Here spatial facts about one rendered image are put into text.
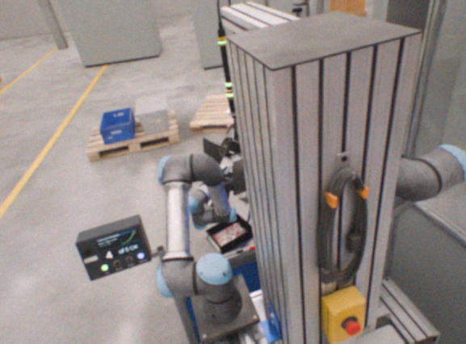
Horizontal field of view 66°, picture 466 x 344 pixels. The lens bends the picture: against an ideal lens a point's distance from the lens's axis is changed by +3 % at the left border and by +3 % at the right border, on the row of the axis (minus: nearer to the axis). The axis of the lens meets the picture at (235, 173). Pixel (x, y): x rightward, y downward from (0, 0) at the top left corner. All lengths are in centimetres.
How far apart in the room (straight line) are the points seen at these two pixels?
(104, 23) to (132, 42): 67
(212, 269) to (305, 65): 86
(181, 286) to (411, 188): 78
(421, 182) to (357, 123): 44
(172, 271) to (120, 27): 800
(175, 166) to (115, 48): 784
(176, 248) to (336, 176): 78
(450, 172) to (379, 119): 47
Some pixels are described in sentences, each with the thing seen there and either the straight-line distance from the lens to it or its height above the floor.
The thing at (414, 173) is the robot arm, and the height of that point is 161.
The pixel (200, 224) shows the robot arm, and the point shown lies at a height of 107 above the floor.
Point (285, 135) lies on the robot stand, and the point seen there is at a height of 192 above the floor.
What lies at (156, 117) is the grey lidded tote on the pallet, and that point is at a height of 37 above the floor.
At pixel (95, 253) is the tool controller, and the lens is 159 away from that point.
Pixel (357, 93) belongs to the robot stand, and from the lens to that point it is 61.
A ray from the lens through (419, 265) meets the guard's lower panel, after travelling 213.
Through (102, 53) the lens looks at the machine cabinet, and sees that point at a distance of 920.
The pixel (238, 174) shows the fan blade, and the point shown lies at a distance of 182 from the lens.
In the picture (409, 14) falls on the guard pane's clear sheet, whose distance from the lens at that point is 175.
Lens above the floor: 219
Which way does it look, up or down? 34 degrees down
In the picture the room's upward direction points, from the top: 9 degrees counter-clockwise
